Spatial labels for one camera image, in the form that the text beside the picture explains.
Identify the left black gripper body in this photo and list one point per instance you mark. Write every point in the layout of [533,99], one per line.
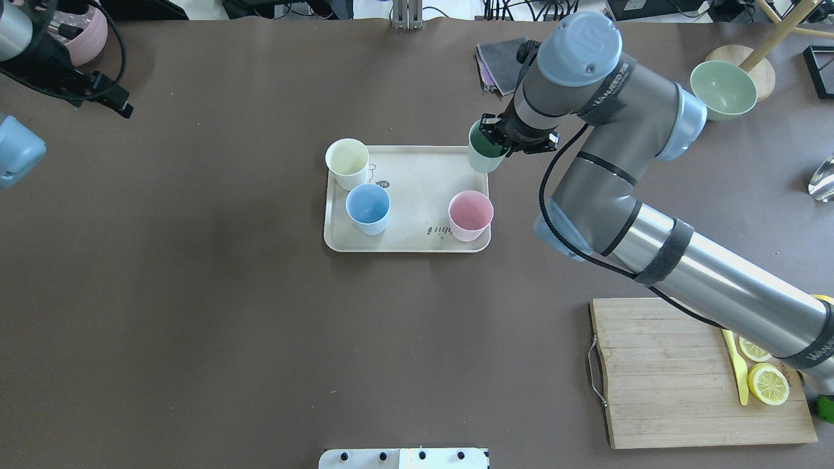
[41,51]

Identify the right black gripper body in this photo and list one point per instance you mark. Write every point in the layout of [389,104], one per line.
[507,138]

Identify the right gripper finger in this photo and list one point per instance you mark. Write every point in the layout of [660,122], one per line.
[491,124]
[492,149]

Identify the green cup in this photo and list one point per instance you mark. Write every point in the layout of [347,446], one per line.
[477,161]

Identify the pink cup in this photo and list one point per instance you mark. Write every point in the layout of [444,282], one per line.
[470,213]

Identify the cream white cup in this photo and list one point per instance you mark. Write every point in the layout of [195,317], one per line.
[348,161]

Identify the blue cup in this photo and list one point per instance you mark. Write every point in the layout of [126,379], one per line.
[368,206]

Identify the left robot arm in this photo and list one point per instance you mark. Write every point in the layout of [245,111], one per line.
[22,148]

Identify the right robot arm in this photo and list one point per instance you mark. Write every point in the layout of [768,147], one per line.
[707,213]

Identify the beige rabbit tray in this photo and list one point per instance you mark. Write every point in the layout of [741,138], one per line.
[421,181]

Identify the pink bowl with ice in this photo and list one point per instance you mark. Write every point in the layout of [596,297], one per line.
[81,28]

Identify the grey folded cloth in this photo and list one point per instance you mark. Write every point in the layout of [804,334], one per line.
[498,67]

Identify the green bowl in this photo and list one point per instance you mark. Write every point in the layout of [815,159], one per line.
[727,91]

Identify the wooden mug tree stand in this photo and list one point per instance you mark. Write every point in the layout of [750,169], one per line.
[755,62]

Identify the wooden cutting board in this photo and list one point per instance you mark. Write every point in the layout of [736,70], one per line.
[667,382]

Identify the metal scoop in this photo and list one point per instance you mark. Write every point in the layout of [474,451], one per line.
[820,186]

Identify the lemon half slice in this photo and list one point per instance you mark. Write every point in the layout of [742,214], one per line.
[752,351]
[768,384]

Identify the yellow plastic knife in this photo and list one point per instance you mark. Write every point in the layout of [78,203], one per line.
[739,366]

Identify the lime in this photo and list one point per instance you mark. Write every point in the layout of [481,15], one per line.
[825,408]

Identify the aluminium frame post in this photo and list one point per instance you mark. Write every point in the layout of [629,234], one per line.
[407,15]

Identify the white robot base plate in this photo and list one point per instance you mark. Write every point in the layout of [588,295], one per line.
[405,458]

